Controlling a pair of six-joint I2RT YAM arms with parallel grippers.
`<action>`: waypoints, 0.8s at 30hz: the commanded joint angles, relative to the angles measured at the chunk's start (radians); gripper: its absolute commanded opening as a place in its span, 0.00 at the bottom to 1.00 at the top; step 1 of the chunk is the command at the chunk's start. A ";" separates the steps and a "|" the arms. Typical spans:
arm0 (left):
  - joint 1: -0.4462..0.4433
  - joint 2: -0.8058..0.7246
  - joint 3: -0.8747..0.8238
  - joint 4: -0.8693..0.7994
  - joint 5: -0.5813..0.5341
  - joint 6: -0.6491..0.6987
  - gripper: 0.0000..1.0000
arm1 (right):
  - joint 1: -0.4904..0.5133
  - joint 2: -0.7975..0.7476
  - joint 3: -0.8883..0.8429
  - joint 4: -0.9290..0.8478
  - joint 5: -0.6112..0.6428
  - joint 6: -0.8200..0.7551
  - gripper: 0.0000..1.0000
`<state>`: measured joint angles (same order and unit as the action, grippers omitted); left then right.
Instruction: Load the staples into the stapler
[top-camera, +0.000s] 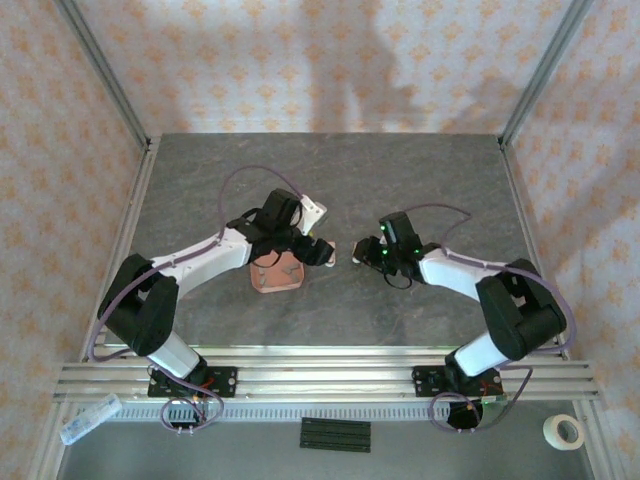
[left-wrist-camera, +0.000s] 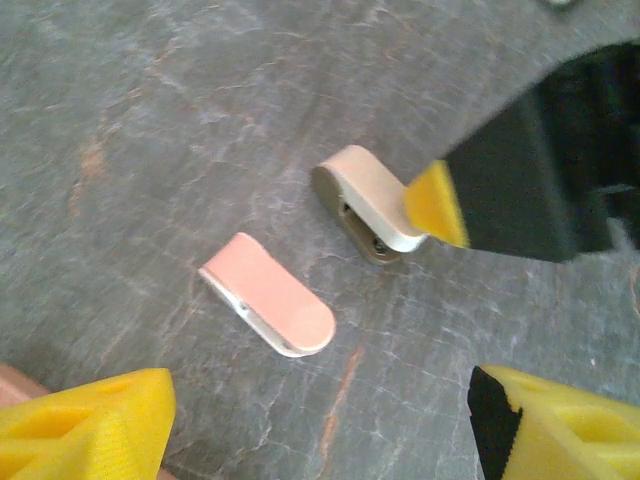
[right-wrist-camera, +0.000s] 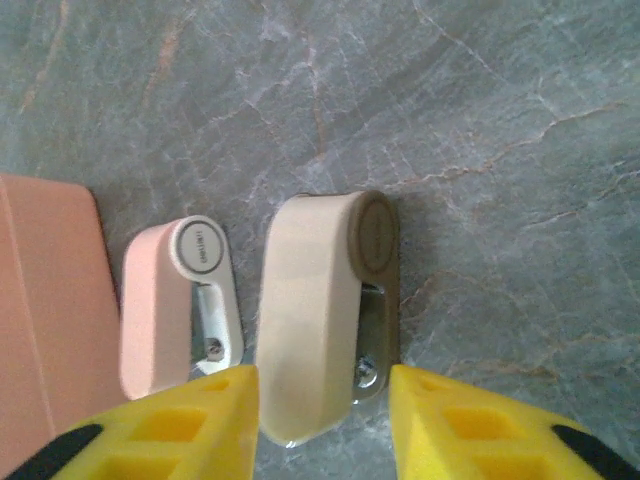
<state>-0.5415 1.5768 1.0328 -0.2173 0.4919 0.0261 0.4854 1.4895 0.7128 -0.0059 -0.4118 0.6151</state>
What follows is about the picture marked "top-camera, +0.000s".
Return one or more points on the pink plastic tray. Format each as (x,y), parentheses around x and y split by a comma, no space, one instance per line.
(280,280)

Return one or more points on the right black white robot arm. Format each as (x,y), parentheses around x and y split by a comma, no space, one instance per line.
(520,310)

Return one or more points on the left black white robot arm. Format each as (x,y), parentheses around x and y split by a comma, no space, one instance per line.
(200,260)

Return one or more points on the wide aluminium base beam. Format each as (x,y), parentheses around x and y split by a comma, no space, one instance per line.
(325,382)

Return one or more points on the black ribbed block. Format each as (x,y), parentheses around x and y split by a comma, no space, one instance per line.
(335,435)

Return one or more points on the small green circuit board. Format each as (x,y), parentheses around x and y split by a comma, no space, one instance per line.
(495,400)

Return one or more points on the white tape roll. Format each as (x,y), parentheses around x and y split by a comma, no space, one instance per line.
(552,430)

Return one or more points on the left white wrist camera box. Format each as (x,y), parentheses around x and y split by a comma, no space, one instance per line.
(315,212)

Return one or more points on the aluminium table edge rail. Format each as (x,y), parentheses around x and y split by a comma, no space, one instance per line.
(325,352)

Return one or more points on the aluminium side rail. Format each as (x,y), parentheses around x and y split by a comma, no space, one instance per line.
(520,210)
(135,210)

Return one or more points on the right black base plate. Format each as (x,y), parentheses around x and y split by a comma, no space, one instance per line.
(425,382)

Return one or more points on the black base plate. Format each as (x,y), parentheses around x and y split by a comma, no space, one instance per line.
(425,382)
(225,382)

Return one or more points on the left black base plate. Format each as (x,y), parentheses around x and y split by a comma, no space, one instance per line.
(225,382)

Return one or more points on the aluminium frame post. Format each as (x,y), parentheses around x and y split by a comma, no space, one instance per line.
(109,75)
(542,75)

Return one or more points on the lower aluminium frame bar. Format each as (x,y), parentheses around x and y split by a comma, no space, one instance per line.
(50,450)
(592,450)

